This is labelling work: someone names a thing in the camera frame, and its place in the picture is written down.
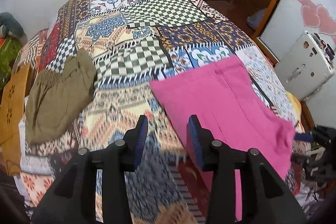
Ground patchwork patterned bedspread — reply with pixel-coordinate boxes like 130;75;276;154
13;0;300;223

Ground yellow wooden side table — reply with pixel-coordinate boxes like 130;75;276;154
1;63;31;176

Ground wardrobe door with hearts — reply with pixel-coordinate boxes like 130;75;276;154
260;0;335;127

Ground grey crumpled cloth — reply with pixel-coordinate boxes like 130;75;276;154
294;180;327;219

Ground olive green pants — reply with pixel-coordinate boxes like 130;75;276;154
25;48;96;145

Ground pink pants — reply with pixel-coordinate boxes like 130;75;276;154
148;54;297;222

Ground white suitcase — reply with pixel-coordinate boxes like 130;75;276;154
274;30;335;101

